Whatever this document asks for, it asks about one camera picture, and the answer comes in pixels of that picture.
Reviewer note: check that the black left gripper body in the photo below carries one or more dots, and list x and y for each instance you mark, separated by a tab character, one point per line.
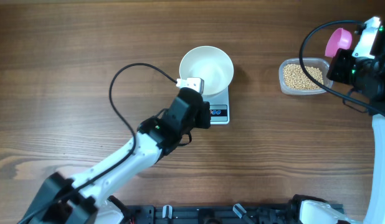
200	120

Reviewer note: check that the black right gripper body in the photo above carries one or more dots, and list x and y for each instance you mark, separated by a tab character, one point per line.
349	70

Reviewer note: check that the pink plastic scoop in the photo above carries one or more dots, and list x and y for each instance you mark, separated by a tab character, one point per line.
340	39

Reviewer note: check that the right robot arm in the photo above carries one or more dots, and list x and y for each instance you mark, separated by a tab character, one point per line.
374	105

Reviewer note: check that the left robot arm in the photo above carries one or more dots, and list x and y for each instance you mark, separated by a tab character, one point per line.
82	197

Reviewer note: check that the white digital kitchen scale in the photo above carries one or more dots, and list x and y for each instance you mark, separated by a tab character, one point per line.
219	107

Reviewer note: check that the white round bowl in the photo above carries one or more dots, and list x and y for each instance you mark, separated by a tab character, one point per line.
210	64

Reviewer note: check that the pile of yellow soybeans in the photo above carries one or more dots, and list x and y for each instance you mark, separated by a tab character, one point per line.
296	79

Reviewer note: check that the clear plastic container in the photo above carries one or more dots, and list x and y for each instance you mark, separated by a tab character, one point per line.
323	65

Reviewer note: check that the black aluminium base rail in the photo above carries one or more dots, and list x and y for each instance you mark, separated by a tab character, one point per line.
267	213

